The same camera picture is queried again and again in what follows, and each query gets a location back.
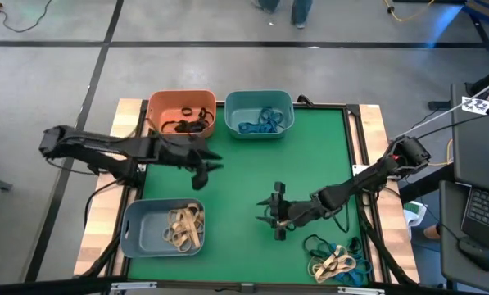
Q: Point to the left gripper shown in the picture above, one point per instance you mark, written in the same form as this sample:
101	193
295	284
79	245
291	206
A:
182	151

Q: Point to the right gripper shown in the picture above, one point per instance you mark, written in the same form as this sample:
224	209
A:
293	211

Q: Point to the thin blue rubber band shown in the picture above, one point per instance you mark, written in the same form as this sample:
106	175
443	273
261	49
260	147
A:
248	132

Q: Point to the thin black rubber band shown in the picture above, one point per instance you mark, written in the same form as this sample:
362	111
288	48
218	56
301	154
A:
166	123

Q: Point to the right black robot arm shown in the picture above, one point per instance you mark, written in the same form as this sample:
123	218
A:
363	180

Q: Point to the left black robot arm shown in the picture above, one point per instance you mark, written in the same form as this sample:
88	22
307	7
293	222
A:
88	145

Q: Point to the thin teal rubber band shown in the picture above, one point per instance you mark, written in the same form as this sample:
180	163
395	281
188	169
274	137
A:
307	239

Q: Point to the green table mat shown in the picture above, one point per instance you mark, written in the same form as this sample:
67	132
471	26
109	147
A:
236	254

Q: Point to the teal plastic basket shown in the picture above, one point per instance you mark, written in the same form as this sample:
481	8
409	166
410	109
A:
244	102

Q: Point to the orange plastic basket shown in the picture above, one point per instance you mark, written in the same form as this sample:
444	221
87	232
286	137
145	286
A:
162	110

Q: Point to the grey-blue plastic basket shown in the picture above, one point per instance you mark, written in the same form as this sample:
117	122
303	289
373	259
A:
146	241

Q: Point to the dark table-edge fitting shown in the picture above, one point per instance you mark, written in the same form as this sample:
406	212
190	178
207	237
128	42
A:
305	100

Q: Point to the black floor tape strip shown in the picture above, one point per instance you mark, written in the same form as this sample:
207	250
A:
95	78
227	44

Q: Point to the white green shoe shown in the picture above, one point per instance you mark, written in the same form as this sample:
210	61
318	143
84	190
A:
414	215

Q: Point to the person's leg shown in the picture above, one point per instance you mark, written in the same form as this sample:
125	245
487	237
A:
432	232

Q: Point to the person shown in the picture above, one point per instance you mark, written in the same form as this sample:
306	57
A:
301	12

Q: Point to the black desk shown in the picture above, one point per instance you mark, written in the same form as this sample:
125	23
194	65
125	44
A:
453	262

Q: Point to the white rod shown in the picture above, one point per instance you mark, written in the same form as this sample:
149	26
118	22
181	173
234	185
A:
440	112

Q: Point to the black stand leg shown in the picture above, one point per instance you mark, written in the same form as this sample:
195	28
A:
438	105

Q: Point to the black computer mouse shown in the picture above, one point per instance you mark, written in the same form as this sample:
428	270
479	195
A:
475	252

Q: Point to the dark laptop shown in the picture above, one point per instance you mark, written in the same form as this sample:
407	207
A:
487	213

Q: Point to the white patterned tag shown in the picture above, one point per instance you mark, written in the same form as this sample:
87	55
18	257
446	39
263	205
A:
477	105

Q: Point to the silver bracket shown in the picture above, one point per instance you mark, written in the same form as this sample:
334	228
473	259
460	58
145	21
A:
141	167
133	285
360	291
359	169

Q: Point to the black camera gantry frame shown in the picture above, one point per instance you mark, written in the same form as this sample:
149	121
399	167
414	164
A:
195	288

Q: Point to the black aluminium table frame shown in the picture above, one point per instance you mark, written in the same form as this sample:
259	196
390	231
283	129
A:
354	111

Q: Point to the blue metal frame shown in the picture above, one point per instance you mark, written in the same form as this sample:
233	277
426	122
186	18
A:
485	10

